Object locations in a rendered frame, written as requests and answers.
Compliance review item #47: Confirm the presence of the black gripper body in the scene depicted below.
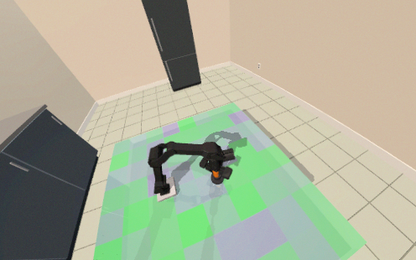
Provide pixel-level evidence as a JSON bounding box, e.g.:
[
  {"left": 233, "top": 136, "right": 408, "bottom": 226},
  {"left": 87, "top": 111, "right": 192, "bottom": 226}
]
[{"left": 199, "top": 158, "right": 233, "bottom": 179}]

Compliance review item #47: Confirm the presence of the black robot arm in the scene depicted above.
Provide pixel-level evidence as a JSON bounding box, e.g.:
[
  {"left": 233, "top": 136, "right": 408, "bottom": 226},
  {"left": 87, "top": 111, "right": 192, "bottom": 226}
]
[{"left": 148, "top": 141, "right": 236, "bottom": 196}]

